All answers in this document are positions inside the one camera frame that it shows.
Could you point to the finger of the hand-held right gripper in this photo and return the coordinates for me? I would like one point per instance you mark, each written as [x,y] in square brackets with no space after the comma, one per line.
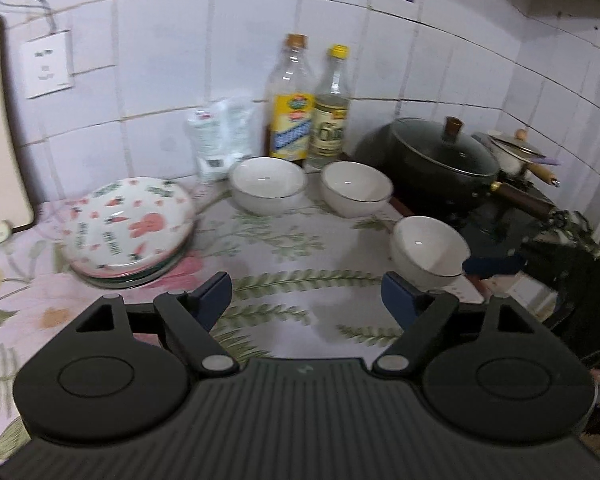
[495,265]

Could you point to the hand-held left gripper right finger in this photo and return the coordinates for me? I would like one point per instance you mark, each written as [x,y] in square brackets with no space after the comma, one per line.
[400,297]

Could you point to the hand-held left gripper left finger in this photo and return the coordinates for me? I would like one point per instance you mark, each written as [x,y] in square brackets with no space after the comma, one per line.
[215,297]

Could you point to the blue egg print plate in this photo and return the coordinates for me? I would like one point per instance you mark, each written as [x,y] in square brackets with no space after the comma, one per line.
[174,261]

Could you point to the white bowl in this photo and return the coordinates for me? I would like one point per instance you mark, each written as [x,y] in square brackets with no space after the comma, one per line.
[427,247]
[267,182]
[355,185]

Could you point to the rabbit print plate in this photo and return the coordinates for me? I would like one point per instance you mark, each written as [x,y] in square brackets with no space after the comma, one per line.
[130,220]

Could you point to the floral tablecloth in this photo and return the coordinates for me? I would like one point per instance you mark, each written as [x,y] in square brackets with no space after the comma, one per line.
[290,255]

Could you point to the small lidded saucepan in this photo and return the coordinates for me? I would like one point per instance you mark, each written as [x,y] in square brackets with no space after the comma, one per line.
[515,152]

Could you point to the black lidded pot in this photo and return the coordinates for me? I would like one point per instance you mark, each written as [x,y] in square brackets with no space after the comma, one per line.
[430,160]

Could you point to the white powder bag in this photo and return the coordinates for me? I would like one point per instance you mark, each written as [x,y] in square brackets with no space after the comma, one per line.
[217,140]

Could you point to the clear vinegar bottle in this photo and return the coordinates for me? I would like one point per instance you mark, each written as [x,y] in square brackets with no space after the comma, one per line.
[330,125]

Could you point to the brown sauce bottle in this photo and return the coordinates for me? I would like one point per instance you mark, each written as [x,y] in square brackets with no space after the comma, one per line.
[291,125]

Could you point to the cream cutting board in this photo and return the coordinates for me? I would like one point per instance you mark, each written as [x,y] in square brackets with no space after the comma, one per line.
[2,125]

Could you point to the white wall socket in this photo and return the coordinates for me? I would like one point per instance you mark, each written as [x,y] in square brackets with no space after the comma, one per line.
[47,65]

